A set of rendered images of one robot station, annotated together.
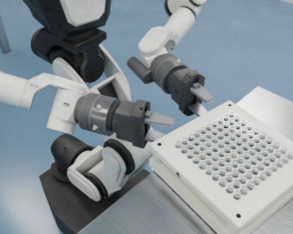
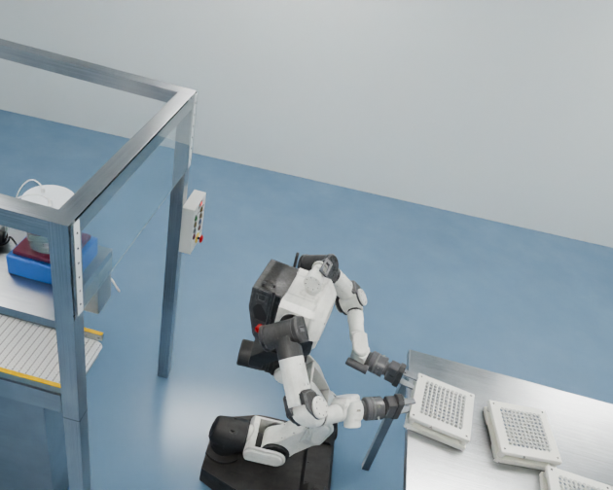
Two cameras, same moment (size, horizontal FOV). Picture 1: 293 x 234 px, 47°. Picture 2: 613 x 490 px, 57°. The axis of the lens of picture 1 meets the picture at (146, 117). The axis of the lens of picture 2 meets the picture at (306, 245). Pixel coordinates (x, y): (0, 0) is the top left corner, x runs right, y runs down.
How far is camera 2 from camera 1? 1.85 m
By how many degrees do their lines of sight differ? 34
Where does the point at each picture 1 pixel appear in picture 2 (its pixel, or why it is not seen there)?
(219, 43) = (243, 246)
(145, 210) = (421, 451)
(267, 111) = (426, 367)
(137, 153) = not seen: hidden behind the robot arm
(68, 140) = (231, 422)
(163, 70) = (380, 366)
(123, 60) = (156, 296)
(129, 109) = (394, 402)
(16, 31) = not seen: outside the picture
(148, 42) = (360, 347)
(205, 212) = (448, 440)
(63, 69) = not seen: hidden behind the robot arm
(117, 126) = (387, 412)
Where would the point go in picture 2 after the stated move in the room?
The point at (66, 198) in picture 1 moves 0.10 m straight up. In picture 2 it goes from (242, 476) to (245, 465)
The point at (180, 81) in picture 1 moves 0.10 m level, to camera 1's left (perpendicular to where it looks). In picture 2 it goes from (396, 371) to (378, 379)
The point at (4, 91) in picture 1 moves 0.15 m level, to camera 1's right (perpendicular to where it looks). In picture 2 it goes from (337, 417) to (368, 402)
